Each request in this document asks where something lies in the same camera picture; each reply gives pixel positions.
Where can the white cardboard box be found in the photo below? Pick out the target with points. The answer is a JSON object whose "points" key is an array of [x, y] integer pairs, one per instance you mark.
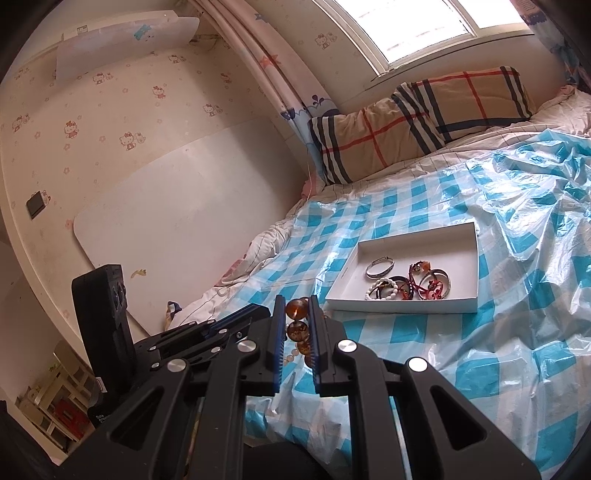
{"points": [[461, 249]]}

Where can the blue checkered plastic sheet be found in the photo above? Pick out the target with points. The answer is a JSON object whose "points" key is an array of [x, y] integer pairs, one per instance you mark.
{"points": [[531, 277]]}

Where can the white quilt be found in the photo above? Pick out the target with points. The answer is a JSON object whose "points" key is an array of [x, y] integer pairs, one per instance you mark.
{"points": [[485, 134]]}

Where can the white board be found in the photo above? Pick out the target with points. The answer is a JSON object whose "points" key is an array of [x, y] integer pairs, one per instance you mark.
{"points": [[184, 207]]}

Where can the thin silver bangle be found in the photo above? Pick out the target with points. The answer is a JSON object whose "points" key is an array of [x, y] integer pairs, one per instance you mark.
{"points": [[381, 266]]}

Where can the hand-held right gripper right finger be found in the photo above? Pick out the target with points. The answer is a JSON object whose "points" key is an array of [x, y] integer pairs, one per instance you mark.
{"points": [[315, 342]]}

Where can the dark wall switch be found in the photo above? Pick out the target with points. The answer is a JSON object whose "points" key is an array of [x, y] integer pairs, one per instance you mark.
{"points": [[36, 204]]}

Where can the window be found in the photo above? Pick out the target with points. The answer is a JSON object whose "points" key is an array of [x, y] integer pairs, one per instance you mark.
{"points": [[415, 27]]}

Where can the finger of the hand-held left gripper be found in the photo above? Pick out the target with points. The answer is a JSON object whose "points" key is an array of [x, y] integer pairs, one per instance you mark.
{"points": [[233, 333], [242, 313]]}

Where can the beige plaid pillow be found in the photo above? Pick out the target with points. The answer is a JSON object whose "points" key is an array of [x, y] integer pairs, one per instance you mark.
{"points": [[369, 134], [475, 97]]}

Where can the wide silver bangle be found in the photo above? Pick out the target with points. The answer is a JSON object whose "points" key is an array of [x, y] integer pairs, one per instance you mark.
{"points": [[445, 281]]}

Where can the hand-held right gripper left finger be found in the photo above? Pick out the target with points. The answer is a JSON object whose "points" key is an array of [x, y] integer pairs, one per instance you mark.
{"points": [[279, 342]]}

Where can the printed white curtain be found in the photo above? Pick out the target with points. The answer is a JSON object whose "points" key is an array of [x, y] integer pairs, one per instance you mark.
{"points": [[258, 50], [551, 37]]}

